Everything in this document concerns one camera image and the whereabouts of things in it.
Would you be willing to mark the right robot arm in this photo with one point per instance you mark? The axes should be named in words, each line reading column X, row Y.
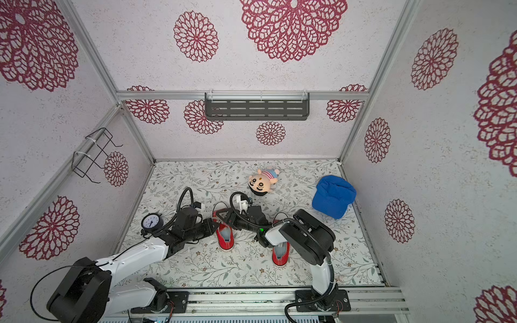
column 309, row 237

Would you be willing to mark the red sneaker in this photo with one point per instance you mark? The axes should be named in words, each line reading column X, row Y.
column 280, row 256
column 224, row 234

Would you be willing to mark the plush doll head toy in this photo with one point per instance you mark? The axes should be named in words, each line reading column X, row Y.
column 262, row 182

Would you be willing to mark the blue cap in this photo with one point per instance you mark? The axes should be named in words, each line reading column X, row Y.
column 333, row 196

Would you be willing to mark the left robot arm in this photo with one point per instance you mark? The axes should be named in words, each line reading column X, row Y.
column 91, row 289

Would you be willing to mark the black pressure gauge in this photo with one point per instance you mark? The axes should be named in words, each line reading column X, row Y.
column 151, row 224

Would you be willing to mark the grey wall shelf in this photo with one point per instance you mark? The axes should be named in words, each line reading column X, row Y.
column 256, row 108

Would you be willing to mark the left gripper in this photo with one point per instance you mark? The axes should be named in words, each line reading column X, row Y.
column 208, row 223

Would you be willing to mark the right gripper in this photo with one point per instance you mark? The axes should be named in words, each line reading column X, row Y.
column 235, row 218

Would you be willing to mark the black wire wall rack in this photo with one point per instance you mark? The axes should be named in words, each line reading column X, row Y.
column 83, row 162

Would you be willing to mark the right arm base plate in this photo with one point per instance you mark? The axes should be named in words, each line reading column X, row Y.
column 336, row 301

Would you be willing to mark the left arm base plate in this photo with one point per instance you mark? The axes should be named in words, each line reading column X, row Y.
column 165, row 303

